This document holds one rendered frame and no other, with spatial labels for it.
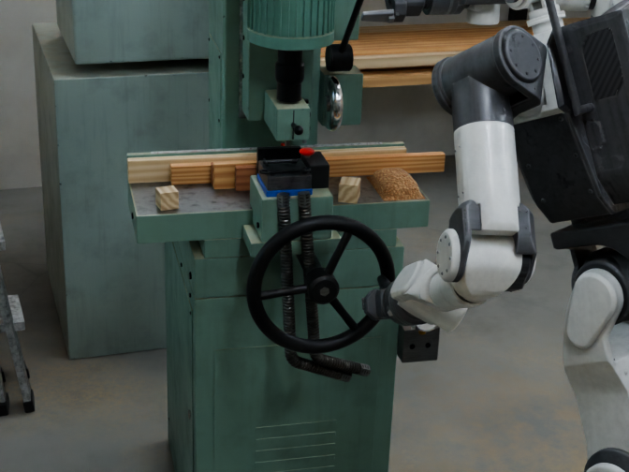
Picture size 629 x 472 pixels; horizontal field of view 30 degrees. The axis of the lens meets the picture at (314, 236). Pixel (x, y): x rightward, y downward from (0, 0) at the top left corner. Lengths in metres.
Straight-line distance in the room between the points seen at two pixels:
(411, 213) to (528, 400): 1.21
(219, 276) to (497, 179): 0.84
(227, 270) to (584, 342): 0.77
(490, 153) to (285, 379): 0.97
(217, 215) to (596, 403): 0.81
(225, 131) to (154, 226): 0.40
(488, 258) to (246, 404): 0.97
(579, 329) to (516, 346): 1.81
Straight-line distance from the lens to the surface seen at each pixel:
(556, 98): 1.84
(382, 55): 4.60
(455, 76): 1.79
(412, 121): 5.25
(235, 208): 2.34
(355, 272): 2.44
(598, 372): 2.01
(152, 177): 2.47
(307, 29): 2.33
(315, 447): 2.63
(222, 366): 2.48
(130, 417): 3.34
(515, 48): 1.75
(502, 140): 1.73
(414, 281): 1.89
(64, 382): 3.52
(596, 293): 1.94
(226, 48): 2.58
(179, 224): 2.32
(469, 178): 1.71
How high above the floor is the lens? 1.80
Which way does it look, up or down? 24 degrees down
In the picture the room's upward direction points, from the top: 2 degrees clockwise
